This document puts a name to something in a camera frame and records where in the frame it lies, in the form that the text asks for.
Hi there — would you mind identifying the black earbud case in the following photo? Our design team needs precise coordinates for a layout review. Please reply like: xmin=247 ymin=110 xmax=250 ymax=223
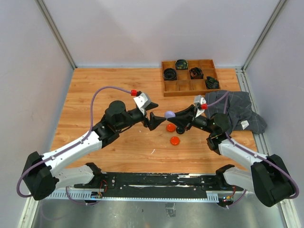
xmin=176 ymin=127 xmax=185 ymax=134

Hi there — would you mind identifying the wooden compartment tray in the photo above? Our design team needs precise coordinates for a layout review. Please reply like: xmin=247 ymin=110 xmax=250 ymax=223
xmin=161 ymin=59 xmax=221 ymax=97

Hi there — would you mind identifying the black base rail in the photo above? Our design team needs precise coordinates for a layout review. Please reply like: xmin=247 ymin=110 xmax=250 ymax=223
xmin=74 ymin=172 xmax=234 ymax=200

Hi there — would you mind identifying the coiled dark strap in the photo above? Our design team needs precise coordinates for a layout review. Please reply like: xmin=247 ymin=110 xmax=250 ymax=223
xmin=204 ymin=76 xmax=220 ymax=90

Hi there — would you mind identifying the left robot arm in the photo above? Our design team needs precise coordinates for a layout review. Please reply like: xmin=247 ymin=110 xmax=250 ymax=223
xmin=21 ymin=100 xmax=166 ymax=200

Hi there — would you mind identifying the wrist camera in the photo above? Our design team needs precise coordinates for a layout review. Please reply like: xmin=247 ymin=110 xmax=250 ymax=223
xmin=194 ymin=95 xmax=207 ymax=118
xmin=133 ymin=93 xmax=151 ymax=116

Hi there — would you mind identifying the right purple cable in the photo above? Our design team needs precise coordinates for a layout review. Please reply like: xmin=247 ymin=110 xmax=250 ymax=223
xmin=201 ymin=92 xmax=299 ymax=209

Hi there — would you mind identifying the coiled red black strap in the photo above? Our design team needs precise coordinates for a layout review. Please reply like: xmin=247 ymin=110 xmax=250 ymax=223
xmin=189 ymin=67 xmax=204 ymax=79

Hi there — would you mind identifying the coiled green black strap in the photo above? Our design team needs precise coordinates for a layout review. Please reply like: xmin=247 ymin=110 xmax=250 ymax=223
xmin=175 ymin=59 xmax=189 ymax=71

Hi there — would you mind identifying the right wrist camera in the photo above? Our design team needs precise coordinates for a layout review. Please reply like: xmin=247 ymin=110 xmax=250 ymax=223
xmin=194 ymin=95 xmax=207 ymax=118

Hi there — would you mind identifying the grey checked cloth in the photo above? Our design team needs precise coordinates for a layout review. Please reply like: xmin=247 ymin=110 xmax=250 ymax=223
xmin=205 ymin=90 xmax=267 ymax=134

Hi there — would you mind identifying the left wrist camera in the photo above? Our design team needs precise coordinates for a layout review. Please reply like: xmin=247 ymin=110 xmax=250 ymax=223
xmin=133 ymin=93 xmax=151 ymax=116

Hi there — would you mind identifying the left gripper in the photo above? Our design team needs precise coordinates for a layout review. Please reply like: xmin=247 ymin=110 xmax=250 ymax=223
xmin=116 ymin=102 xmax=167 ymax=131

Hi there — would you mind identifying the orange earbud case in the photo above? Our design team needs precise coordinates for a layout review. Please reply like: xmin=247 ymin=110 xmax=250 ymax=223
xmin=170 ymin=136 xmax=180 ymax=146
xmin=166 ymin=123 xmax=176 ymax=133

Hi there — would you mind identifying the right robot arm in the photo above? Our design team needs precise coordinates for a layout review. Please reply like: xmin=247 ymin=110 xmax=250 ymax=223
xmin=165 ymin=105 xmax=298 ymax=207

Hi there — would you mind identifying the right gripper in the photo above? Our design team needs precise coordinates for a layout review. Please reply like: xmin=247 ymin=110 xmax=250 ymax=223
xmin=168 ymin=104 xmax=216 ymax=135

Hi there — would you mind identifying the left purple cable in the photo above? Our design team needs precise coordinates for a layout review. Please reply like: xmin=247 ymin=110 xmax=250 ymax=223
xmin=17 ymin=86 xmax=138 ymax=206

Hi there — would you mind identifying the purple cable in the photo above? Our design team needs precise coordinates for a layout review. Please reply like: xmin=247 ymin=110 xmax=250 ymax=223
xmin=17 ymin=86 xmax=138 ymax=206
xmin=201 ymin=92 xmax=299 ymax=209

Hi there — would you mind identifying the lilac earbud case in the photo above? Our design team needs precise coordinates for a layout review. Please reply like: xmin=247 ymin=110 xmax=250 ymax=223
xmin=164 ymin=111 xmax=176 ymax=119

